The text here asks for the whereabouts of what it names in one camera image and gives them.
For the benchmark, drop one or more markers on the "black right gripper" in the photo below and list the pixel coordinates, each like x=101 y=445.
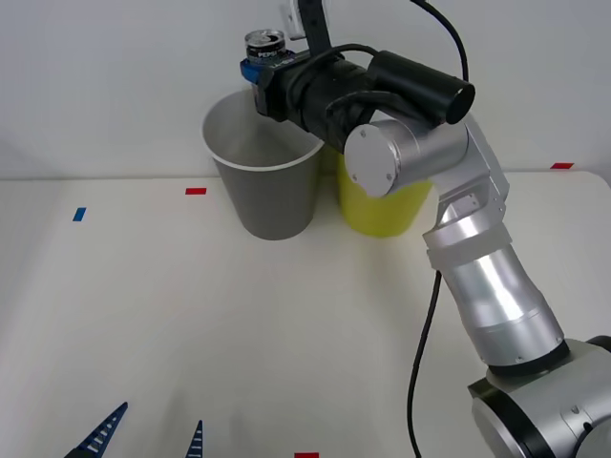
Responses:
x=277 y=93

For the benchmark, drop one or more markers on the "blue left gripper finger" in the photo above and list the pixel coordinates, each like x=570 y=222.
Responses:
x=102 y=431
x=195 y=443

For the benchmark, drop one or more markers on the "black drink can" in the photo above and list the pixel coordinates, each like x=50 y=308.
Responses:
x=265 y=45

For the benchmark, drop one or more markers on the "silver and black right arm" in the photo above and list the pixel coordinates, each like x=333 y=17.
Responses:
x=477 y=238

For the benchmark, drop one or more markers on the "grey plastic waste bin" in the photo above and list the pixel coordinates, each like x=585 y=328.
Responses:
x=274 y=200

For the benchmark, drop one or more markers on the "yellow-green plastic waste bin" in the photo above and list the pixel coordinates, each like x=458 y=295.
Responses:
x=377 y=214

